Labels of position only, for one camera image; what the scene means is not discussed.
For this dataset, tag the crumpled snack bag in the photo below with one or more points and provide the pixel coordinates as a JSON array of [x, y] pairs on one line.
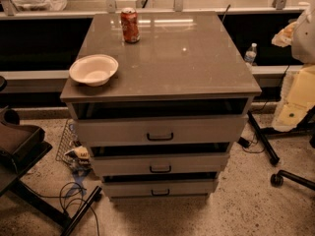
[[78, 157]]

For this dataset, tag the black chair left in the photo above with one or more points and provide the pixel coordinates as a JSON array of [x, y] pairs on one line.
[[21, 148]]

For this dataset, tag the grey drawer cabinet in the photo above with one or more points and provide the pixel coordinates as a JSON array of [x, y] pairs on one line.
[[184, 65]]

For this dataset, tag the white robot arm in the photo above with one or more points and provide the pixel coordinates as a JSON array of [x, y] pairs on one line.
[[298, 89]]

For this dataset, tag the grey drawer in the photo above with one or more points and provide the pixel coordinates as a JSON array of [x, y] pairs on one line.
[[159, 164], [159, 131], [160, 189]]

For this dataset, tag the black table leg frame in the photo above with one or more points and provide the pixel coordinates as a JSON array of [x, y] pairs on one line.
[[274, 159]]

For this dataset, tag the wire mesh basket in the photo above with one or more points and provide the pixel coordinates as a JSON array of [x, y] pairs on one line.
[[69, 140]]

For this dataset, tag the orange soda can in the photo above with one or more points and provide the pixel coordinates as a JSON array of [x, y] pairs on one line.
[[129, 24]]

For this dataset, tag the white paper bowl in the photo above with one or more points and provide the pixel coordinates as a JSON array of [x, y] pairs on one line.
[[94, 70]]

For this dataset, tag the clear plastic water bottle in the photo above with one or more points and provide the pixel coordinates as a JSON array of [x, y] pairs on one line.
[[250, 54]]

